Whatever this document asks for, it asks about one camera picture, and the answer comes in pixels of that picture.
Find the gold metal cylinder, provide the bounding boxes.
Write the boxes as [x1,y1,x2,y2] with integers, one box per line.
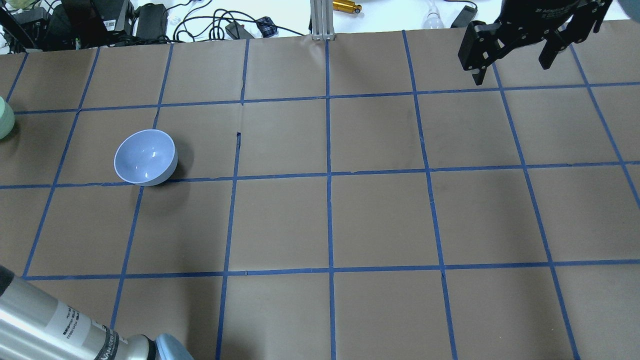
[333,0,362,14]

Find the black power adapter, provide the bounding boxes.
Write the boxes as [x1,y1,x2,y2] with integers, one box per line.
[450,6,478,28]

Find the green bowl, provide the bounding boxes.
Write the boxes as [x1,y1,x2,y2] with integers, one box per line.
[0,96,15,140]

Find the aluminium frame post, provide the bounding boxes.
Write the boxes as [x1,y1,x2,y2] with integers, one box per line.
[310,0,336,41]

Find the white light bulb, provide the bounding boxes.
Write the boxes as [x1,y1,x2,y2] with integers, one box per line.
[423,0,445,29]

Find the blue bowl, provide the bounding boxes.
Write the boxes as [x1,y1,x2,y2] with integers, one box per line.
[113,129,178,187]

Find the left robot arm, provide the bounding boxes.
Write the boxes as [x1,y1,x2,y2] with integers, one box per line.
[0,267,192,360]

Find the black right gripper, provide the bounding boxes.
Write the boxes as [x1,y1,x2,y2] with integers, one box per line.
[457,0,613,86]

